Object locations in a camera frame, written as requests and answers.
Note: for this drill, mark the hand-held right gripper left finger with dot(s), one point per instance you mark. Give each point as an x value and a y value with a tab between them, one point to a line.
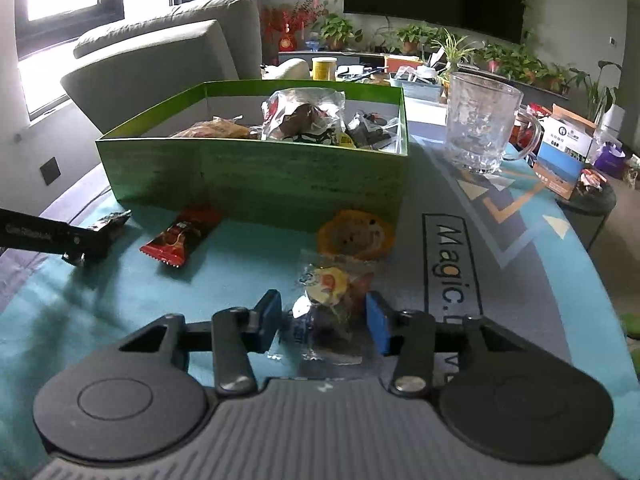
265	321

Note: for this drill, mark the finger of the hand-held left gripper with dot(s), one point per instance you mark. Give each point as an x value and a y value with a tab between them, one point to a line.
50	237

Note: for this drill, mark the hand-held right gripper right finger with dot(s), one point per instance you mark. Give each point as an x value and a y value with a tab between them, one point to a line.
377	325

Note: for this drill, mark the clear snack packet yellow label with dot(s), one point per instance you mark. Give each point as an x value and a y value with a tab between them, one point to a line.
330	305

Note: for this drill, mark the dark brown snack packet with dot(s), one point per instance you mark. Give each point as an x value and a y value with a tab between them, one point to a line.
112	221

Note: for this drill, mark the green cardboard box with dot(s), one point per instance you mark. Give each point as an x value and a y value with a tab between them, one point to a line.
250	185

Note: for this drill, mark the orange round snack packet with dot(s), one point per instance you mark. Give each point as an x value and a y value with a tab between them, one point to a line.
355	235

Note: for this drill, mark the red snack packet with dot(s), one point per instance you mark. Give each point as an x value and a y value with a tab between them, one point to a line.
180	235

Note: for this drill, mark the black snack packet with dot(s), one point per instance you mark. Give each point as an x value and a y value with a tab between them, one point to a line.
372	132

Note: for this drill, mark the tan snack packet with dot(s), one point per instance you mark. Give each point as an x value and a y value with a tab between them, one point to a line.
215	130

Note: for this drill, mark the clear packet dark snack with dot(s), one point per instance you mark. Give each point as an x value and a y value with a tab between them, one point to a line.
300	115

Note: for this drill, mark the clear glass mug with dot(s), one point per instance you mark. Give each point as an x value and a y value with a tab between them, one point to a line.
475	125

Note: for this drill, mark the grey sofa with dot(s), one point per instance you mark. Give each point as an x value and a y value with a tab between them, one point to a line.
165	45

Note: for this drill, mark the dark round side table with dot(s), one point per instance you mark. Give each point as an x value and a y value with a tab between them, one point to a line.
590	215

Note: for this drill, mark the blue grey tray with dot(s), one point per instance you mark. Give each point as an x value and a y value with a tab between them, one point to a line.
415	87

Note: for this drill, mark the white blue cardboard box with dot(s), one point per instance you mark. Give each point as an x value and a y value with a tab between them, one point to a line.
562	160

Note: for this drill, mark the yellow can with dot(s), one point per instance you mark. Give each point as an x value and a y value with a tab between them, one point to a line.
323	68

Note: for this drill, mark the orange box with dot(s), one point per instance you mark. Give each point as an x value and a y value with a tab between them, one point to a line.
402	63

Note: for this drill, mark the dark low television cabinet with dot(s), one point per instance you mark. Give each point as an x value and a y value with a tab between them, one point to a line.
360	58

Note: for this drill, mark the spider plant in vase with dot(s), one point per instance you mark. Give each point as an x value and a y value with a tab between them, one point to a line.
452	55

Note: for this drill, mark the purple gift bag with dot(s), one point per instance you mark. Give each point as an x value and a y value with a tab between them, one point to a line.
609	157

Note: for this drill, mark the red flower decoration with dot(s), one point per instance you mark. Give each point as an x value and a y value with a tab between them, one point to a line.
290	25

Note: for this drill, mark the row of potted plants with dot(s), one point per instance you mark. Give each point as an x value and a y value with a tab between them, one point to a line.
520	62

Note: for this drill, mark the white floor appliance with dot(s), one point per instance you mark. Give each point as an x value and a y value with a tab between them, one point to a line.
611	120

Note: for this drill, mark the tall leafy floor plant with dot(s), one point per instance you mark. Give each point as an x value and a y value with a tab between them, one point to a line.
597	85

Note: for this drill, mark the dark wall outlet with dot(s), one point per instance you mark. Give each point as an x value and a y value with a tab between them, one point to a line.
50	170

